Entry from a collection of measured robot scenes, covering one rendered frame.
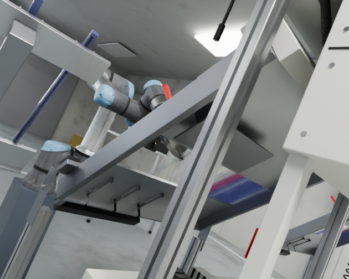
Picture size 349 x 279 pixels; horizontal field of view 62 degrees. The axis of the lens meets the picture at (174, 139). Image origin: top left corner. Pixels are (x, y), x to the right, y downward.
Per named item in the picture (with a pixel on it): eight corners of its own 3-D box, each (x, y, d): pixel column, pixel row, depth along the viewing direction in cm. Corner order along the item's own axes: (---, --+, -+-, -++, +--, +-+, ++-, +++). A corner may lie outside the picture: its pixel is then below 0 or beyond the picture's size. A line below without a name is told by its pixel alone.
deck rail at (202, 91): (56, 199, 87) (57, 180, 90) (62, 200, 88) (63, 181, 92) (272, 52, 51) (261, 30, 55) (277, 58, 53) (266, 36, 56)
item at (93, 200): (62, 200, 88) (63, 179, 92) (196, 230, 132) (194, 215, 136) (64, 199, 88) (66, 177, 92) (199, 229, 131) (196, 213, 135)
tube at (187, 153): (114, 194, 102) (114, 191, 103) (117, 195, 103) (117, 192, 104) (236, 124, 77) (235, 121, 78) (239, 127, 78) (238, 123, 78)
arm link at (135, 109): (115, 110, 113) (131, 89, 108) (139, 122, 119) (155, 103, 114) (117, 123, 107) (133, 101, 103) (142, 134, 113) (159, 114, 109)
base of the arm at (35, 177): (18, 177, 138) (27, 158, 139) (49, 186, 148) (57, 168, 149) (25, 189, 127) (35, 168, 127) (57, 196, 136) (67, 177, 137)
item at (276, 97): (149, 141, 69) (148, 124, 72) (273, 199, 113) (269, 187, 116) (276, 57, 53) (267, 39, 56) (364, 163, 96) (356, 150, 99)
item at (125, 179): (65, 190, 89) (65, 181, 91) (198, 223, 133) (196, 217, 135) (103, 164, 80) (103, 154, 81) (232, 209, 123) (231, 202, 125)
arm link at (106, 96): (87, 56, 139) (108, 80, 98) (108, 68, 144) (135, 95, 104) (76, 77, 140) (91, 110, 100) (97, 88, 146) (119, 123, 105)
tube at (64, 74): (-2, 159, 84) (-1, 156, 84) (3, 161, 85) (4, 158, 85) (92, 32, 58) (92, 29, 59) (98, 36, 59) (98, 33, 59)
